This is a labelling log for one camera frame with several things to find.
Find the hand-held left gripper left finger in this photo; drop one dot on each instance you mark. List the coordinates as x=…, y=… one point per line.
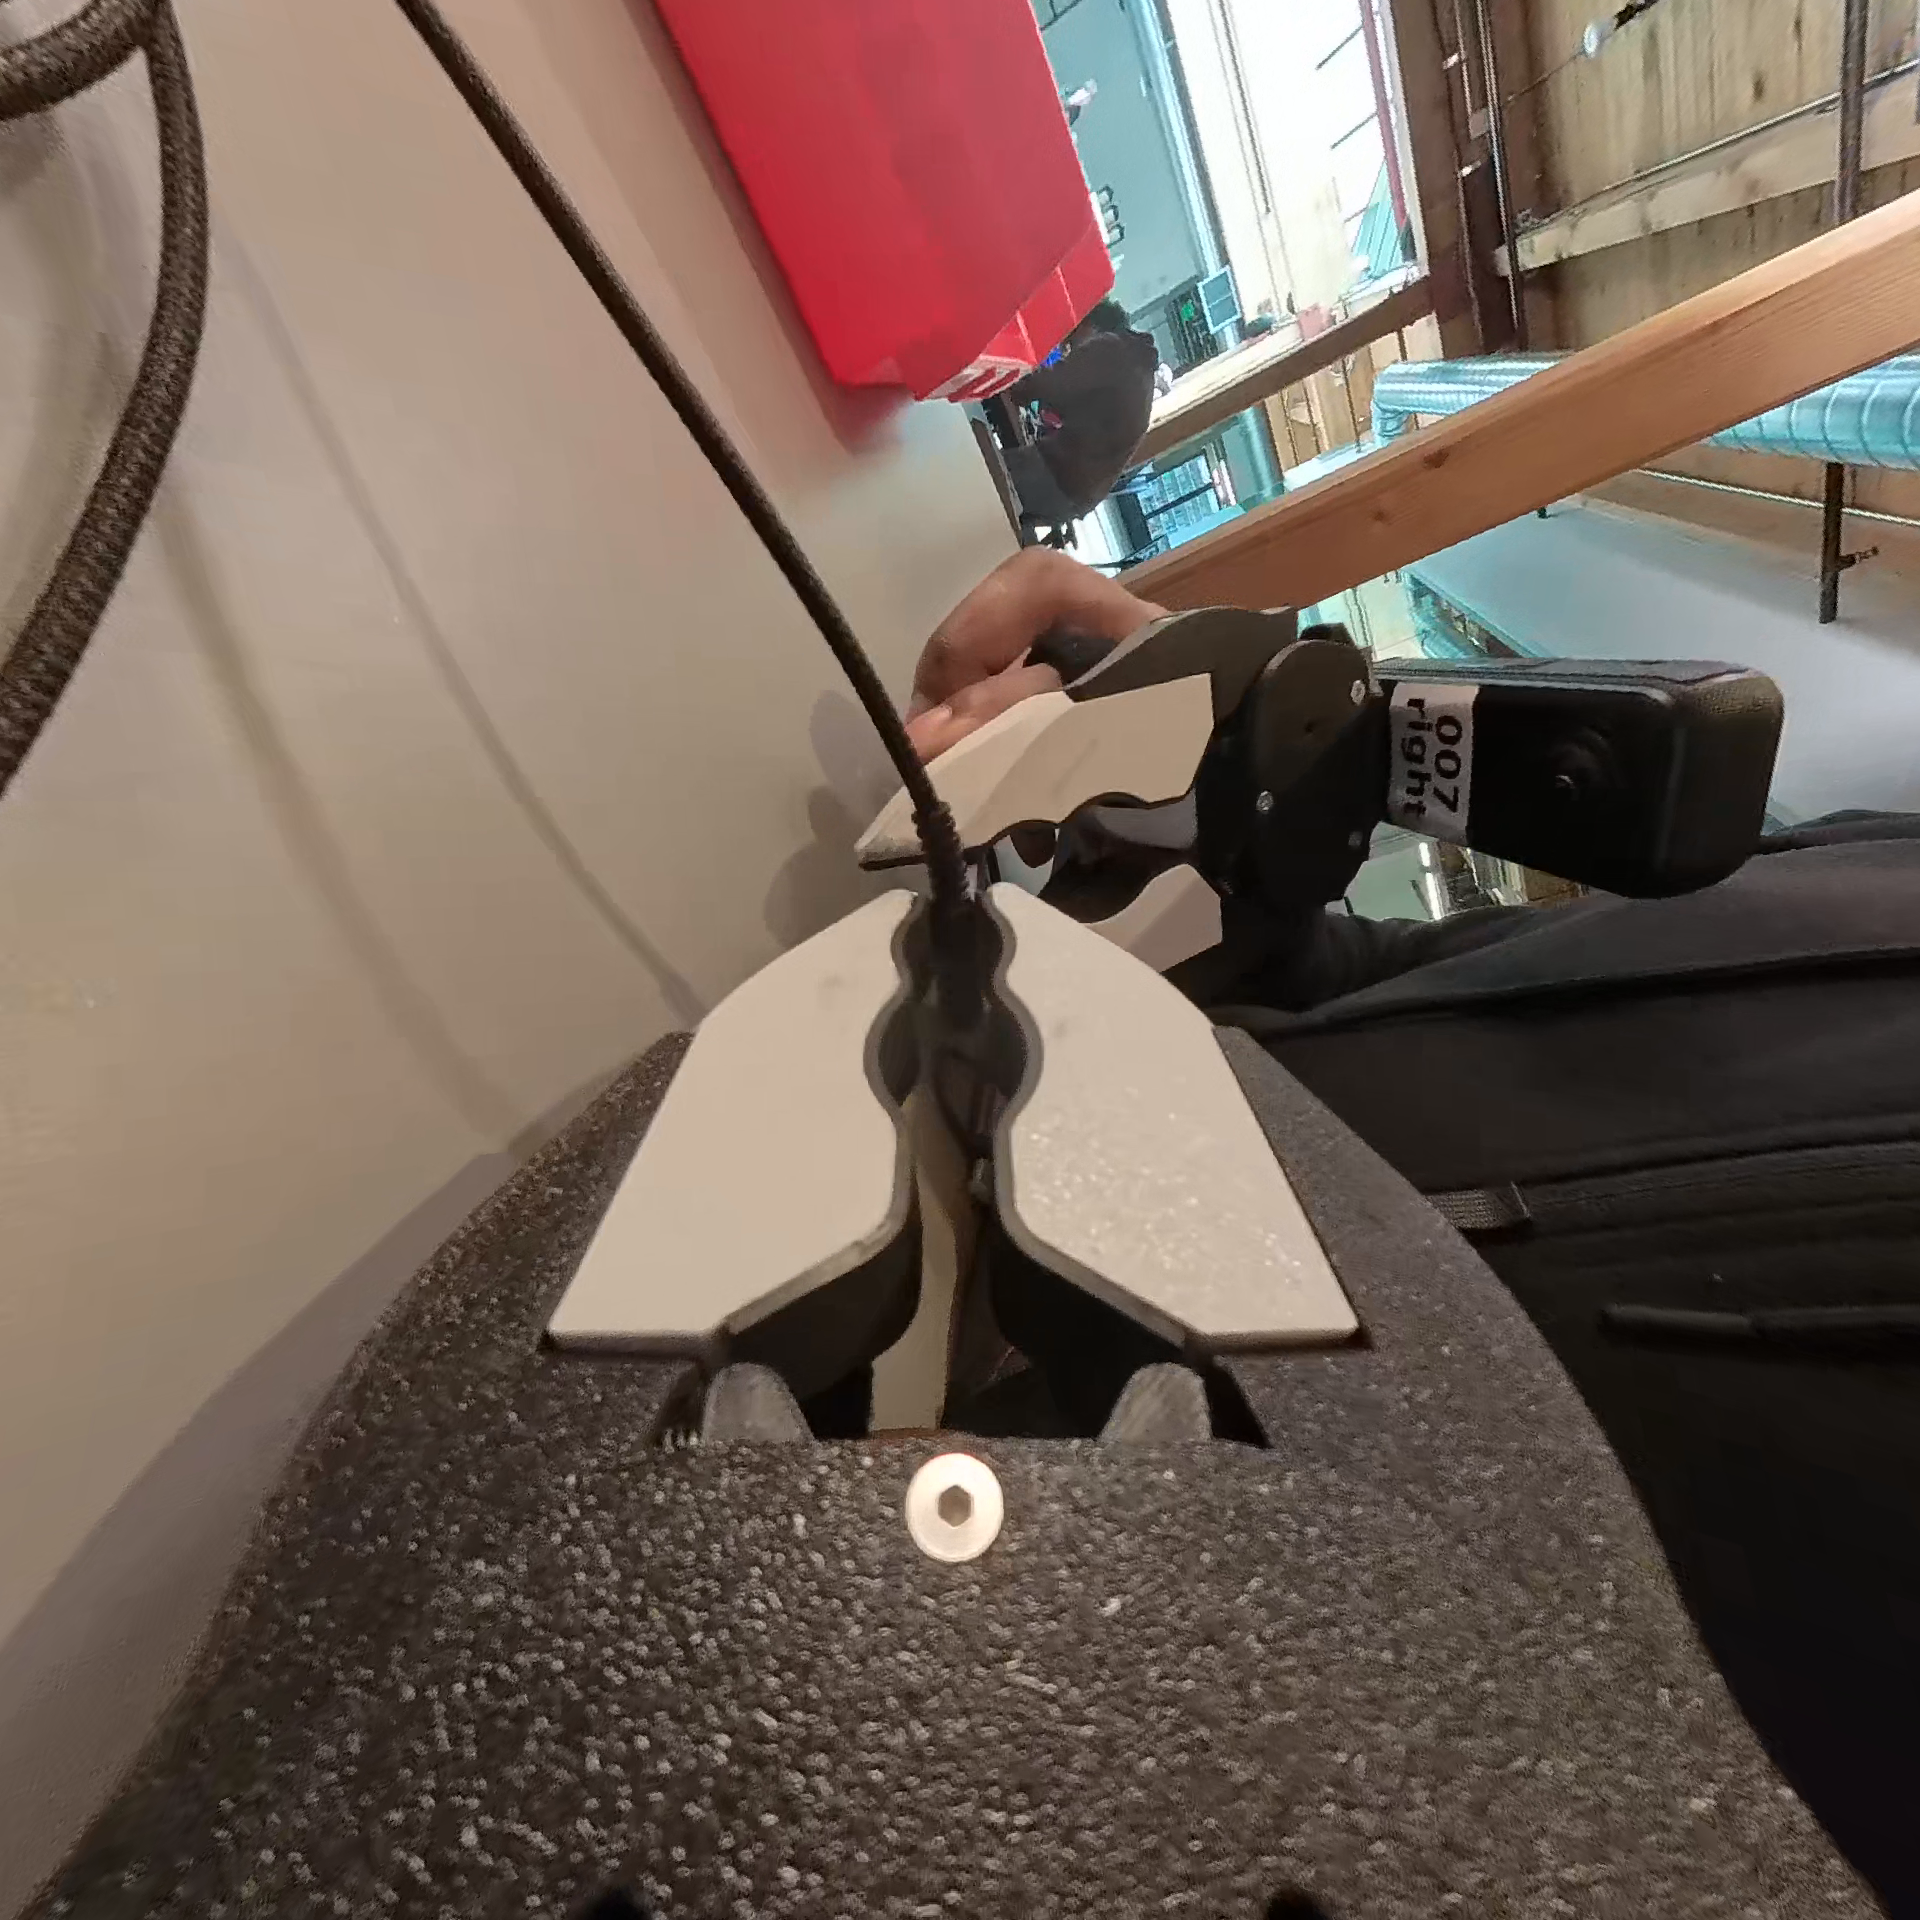
x=750, y=1171

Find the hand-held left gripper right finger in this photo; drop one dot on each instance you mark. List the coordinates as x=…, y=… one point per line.
x=1171, y=1184

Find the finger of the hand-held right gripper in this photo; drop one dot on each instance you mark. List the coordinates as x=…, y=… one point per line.
x=1079, y=751
x=1179, y=915

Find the red plastic bin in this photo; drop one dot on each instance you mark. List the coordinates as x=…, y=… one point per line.
x=902, y=180

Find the person's right hand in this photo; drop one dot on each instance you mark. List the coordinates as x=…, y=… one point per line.
x=991, y=629

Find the wooden ceiling beam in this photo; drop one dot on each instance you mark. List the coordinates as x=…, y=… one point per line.
x=1501, y=434

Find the wide metal air duct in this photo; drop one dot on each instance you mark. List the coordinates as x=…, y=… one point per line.
x=1652, y=408

